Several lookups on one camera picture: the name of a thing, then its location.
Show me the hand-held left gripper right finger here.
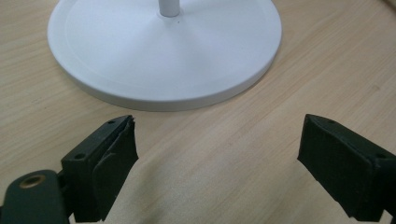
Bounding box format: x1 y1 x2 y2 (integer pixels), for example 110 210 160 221
297 113 396 223

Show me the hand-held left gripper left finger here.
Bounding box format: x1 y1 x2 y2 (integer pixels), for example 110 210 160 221
60 114 139 223

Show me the white round lamp stand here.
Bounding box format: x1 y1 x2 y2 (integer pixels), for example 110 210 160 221
47 0 283 112

